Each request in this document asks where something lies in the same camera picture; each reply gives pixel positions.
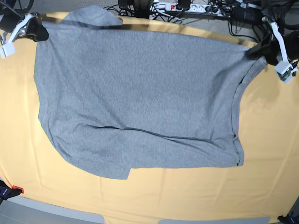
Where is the white power strip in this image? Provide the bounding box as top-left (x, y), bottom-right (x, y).
top-left (150, 1), bottom-right (230, 17)

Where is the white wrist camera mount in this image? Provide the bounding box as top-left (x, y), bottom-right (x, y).
top-left (0, 13), bottom-right (36, 59)
top-left (262, 17), bottom-right (299, 84)

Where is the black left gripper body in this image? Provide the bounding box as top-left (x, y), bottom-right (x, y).
top-left (283, 30), bottom-right (299, 61)

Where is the yellow tablecloth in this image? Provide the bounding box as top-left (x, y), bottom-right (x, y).
top-left (0, 17), bottom-right (299, 224)

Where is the black clamp right corner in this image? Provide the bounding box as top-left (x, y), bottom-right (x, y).
top-left (278, 212), bottom-right (299, 224)

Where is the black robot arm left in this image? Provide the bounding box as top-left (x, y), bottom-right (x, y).
top-left (246, 0), bottom-right (299, 65)

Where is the grey t-shirt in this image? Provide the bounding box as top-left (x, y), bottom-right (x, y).
top-left (34, 6), bottom-right (266, 179)

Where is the black power adapter box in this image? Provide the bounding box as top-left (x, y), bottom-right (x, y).
top-left (231, 7), bottom-right (263, 25)

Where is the red and black clamp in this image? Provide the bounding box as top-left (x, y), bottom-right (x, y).
top-left (0, 180), bottom-right (24, 204)

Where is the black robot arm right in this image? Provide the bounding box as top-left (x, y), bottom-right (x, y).
top-left (0, 0), bottom-right (49, 42)

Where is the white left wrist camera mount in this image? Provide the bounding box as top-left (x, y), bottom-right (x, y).
top-left (262, 17), bottom-right (299, 84)

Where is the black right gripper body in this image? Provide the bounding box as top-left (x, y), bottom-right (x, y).
top-left (14, 17), bottom-right (34, 39)

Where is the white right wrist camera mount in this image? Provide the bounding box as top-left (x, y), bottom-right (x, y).
top-left (0, 13), bottom-right (36, 59)

